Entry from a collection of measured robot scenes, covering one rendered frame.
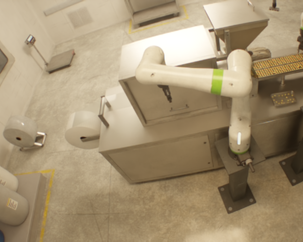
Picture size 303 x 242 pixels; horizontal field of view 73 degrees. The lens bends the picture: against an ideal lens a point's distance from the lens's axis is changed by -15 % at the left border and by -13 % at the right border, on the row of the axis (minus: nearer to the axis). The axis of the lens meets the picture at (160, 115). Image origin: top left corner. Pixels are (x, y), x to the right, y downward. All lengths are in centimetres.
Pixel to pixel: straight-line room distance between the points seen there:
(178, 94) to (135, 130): 49
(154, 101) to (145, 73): 72
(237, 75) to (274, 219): 164
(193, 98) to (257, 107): 53
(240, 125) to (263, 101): 66
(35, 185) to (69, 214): 64
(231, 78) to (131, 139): 113
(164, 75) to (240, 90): 34
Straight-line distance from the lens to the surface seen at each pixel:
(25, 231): 308
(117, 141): 196
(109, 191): 273
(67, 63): 490
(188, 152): 203
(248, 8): 165
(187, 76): 102
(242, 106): 136
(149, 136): 187
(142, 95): 171
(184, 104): 181
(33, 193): 319
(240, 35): 155
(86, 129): 223
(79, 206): 288
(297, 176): 253
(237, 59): 111
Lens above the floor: 227
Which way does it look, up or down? 49 degrees down
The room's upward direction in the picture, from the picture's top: 23 degrees counter-clockwise
